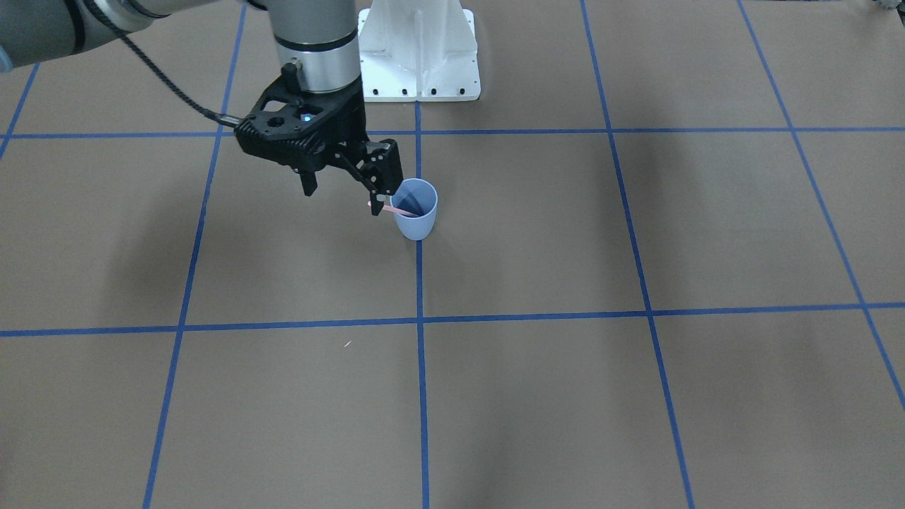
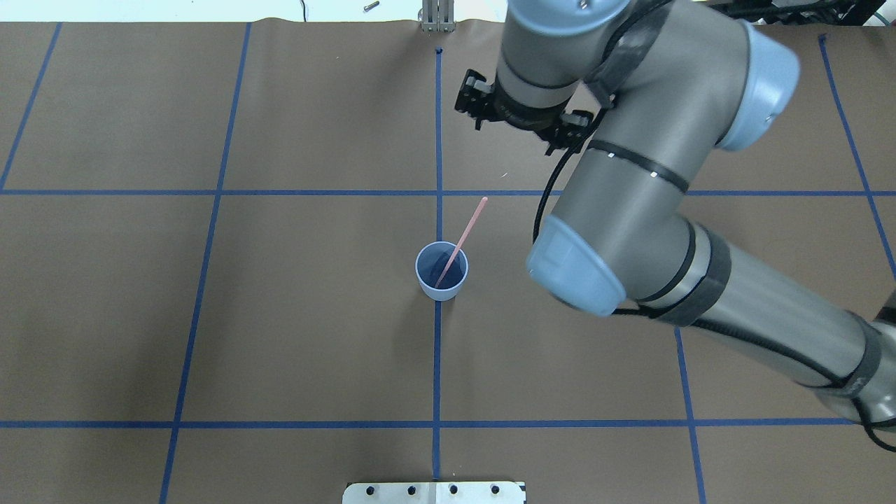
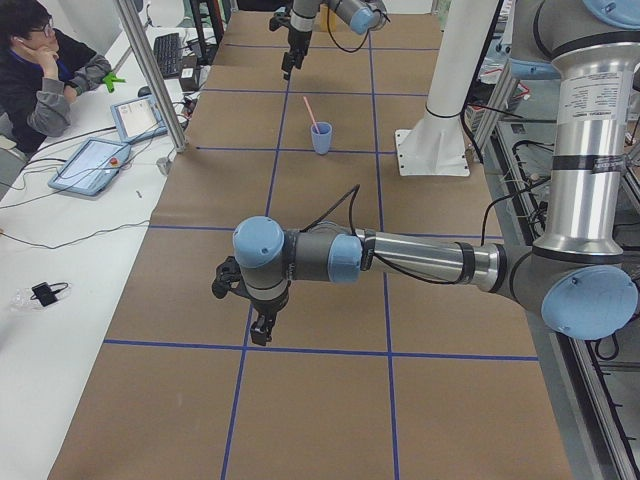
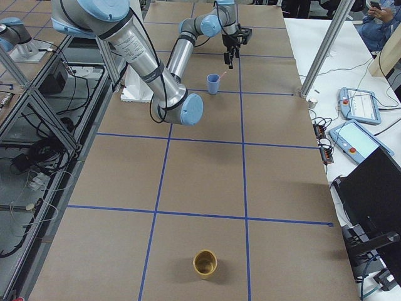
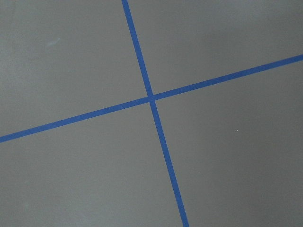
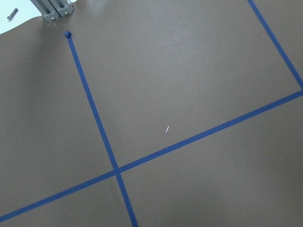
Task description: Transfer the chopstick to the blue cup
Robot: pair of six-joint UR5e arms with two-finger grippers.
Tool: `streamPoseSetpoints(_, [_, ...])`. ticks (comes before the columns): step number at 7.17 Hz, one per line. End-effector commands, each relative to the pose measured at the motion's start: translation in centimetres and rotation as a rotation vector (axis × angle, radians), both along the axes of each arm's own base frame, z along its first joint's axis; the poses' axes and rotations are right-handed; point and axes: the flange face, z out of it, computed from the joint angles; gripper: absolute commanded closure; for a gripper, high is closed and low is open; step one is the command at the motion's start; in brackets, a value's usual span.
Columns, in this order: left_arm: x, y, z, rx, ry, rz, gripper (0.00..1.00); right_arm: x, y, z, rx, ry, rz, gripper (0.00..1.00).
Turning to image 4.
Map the blue teach pendant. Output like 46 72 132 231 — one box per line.
338 87 382 125
329 120 394 164

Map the blue plastic cup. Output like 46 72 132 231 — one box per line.
206 74 220 95

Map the far blue teach pendant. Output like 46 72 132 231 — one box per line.
338 87 382 125

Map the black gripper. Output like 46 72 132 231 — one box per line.
222 33 241 69

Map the white camera mast pedestal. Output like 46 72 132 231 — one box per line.
121 65 154 103

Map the person in blue shirt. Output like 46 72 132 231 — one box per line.
356 1 400 52

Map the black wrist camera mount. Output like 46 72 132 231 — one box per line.
237 28 253 45

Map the aluminium frame post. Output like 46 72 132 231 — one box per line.
299 0 355 99

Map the near blue teach pendant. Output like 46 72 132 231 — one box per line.
329 120 394 164

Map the black monitor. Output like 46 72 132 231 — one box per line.
334 147 400 283

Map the small metal cylinder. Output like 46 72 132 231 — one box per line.
307 98 318 109

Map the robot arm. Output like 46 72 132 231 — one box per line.
1 17 46 63
51 1 240 125

